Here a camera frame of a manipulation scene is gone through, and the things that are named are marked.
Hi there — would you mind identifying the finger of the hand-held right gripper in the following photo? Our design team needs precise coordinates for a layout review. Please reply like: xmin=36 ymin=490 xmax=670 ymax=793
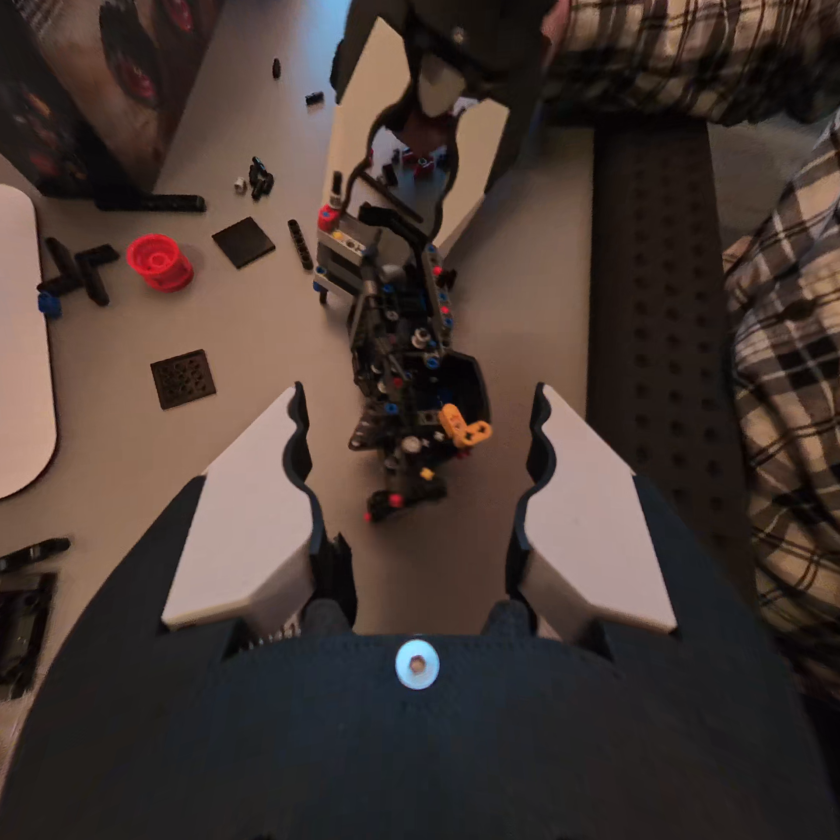
xmin=430 ymin=97 xmax=547 ymax=260
xmin=320 ymin=16 xmax=421 ymax=217

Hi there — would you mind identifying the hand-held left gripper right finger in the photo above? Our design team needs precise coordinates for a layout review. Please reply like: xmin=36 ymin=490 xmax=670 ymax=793
xmin=504 ymin=381 xmax=678 ymax=643

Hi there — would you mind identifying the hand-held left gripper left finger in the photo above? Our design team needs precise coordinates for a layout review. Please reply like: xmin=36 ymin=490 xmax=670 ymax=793
xmin=161 ymin=381 xmax=358 ymax=634

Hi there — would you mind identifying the toy brick truck model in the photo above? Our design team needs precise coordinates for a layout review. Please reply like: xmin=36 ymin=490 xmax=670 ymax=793
xmin=311 ymin=171 xmax=493 ymax=525

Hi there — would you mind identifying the long black brick beam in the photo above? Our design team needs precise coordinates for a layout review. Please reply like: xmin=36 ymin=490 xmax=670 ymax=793
xmin=98 ymin=193 xmax=207 ymax=213

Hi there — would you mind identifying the grey desk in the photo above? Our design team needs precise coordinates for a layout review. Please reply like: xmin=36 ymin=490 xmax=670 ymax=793
xmin=0 ymin=0 xmax=595 ymax=723

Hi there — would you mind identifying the person's right hand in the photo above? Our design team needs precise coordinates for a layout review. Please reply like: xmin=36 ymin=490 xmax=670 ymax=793
xmin=400 ymin=108 xmax=455 ymax=152

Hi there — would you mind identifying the long black axle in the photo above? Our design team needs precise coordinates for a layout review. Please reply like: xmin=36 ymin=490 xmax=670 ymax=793
xmin=357 ymin=171 xmax=425 ymax=224

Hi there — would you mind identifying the short black brick beam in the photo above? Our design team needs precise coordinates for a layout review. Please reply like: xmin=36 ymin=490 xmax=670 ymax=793
xmin=287 ymin=220 xmax=316 ymax=271

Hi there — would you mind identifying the black smooth square tile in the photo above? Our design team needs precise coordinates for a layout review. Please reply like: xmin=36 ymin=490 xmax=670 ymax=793
xmin=211 ymin=217 xmax=277 ymax=270

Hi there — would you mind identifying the black holed square plate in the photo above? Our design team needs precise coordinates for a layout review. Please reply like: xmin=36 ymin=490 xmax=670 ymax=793
xmin=150 ymin=349 xmax=217 ymax=411

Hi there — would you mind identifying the black perforated panel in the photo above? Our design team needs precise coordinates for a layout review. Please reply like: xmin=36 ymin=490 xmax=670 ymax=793
xmin=586 ymin=118 xmax=762 ymax=657

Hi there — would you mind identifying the red toy wheel hub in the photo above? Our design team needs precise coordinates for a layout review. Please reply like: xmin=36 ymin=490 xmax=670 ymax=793
xmin=126 ymin=233 xmax=195 ymax=292

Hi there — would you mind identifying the person's plaid shirt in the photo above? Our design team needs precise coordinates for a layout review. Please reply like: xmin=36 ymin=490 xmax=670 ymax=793
xmin=722 ymin=112 xmax=840 ymax=697

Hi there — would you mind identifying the dark printed toy box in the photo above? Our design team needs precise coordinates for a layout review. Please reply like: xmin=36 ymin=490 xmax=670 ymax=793
xmin=0 ymin=0 xmax=227 ymax=201

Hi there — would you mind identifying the white book stand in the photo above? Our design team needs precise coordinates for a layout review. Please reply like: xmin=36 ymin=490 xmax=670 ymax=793
xmin=0 ymin=184 xmax=59 ymax=501

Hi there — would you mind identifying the black frame brick piece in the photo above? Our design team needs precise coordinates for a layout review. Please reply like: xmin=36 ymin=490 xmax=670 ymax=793
xmin=0 ymin=572 xmax=60 ymax=702

